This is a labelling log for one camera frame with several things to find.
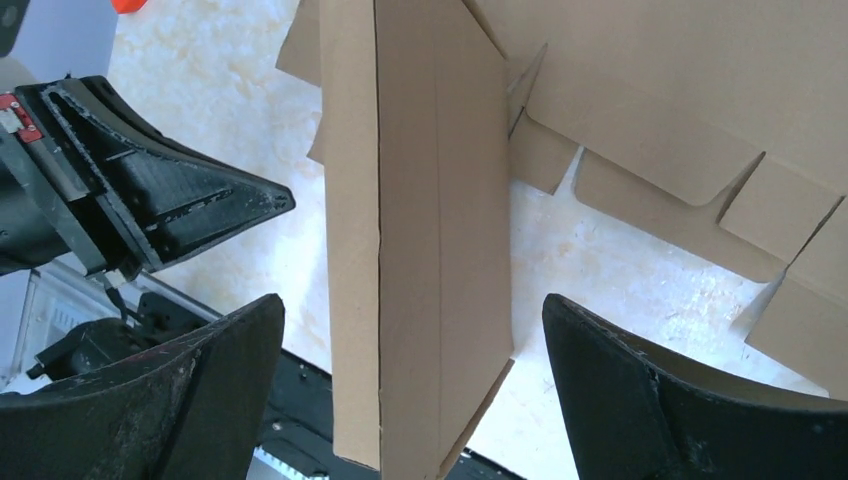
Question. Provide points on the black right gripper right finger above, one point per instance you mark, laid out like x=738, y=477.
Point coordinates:
x=634, y=409

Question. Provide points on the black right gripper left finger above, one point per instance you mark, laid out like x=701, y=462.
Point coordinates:
x=190, y=408

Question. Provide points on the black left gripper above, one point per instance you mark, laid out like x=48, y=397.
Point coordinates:
x=83, y=173

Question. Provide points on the brown cardboard box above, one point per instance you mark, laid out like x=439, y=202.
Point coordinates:
x=417, y=182

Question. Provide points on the small orange block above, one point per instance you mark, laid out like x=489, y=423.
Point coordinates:
x=125, y=7

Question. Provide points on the flat cardboard sheet pile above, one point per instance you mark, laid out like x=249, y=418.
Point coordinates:
x=737, y=104

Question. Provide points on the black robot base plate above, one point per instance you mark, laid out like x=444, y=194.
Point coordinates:
x=296, y=431

